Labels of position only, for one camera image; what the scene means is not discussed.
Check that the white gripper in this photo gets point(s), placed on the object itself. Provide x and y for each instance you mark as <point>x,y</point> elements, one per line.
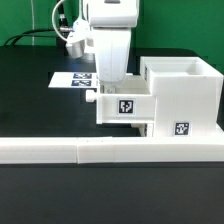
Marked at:
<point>111,47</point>

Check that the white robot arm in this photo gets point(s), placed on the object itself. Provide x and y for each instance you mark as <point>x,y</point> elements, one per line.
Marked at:
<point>100,14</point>

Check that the white marker base plate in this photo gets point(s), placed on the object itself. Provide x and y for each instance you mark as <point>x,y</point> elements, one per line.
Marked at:
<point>73,80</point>

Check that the white L-shaped fence rail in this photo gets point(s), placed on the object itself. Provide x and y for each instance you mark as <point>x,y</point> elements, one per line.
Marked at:
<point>75,150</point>

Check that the white drawer cabinet frame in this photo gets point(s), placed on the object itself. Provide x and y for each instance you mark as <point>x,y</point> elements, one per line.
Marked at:
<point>187,92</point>

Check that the white front drawer box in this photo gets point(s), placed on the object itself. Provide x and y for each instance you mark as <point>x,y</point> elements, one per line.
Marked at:
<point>145,130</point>

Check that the white drawer box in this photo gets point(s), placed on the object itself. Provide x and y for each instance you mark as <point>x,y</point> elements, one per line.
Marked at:
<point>145,130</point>
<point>130,103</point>

